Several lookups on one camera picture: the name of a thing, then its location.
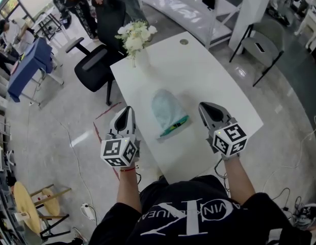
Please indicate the white counter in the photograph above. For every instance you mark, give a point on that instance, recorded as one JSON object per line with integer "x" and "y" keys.
{"x": 314, "y": 19}

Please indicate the light blue fabric pouch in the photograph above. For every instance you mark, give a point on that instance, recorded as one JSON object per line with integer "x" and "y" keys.
{"x": 165, "y": 108}

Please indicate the person's right forearm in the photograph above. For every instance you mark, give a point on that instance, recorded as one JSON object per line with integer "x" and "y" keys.
{"x": 238, "y": 180}

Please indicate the white wristband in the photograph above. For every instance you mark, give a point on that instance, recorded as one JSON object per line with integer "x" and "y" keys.
{"x": 229, "y": 157}

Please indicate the white flower bouquet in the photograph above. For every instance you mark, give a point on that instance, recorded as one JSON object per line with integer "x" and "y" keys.
{"x": 135, "y": 37}

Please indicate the person's black printed t-shirt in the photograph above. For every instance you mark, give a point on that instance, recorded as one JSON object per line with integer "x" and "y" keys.
{"x": 117, "y": 226}

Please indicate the cluttered storage shelf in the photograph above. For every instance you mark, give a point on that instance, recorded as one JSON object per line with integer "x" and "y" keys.
{"x": 0, "y": 149}

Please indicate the black and white sneaker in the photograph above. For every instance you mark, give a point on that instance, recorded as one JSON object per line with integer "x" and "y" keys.
{"x": 307, "y": 214}

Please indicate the round wooden stool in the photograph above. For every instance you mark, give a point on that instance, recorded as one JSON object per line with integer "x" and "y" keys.
{"x": 51, "y": 200}

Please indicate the blue covered table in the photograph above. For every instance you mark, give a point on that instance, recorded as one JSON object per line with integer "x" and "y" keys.
{"x": 28, "y": 68}

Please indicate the round wooden table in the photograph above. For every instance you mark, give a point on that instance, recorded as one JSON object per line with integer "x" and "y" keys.
{"x": 25, "y": 205}

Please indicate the white power strip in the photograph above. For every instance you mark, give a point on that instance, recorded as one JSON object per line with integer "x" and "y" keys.
{"x": 86, "y": 210}

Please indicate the black metal frame stand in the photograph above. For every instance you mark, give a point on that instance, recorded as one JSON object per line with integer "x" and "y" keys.
{"x": 49, "y": 24}

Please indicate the black office chair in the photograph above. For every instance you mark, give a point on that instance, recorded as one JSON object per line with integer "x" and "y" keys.
{"x": 94, "y": 70}

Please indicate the person's left forearm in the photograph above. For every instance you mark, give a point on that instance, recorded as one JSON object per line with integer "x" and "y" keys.
{"x": 128, "y": 190}

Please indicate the grey chair with black legs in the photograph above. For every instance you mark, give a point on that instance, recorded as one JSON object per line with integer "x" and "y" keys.
{"x": 262, "y": 34}

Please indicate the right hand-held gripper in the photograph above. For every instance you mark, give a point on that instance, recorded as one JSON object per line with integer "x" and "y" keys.
{"x": 229, "y": 139}

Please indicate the glass window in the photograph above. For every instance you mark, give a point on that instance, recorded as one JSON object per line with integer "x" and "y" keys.
{"x": 10, "y": 4}

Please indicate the white vase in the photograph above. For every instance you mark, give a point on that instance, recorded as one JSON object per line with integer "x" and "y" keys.
{"x": 143, "y": 60}

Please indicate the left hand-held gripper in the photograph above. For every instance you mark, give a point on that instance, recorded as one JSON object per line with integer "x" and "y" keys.
{"x": 117, "y": 152}

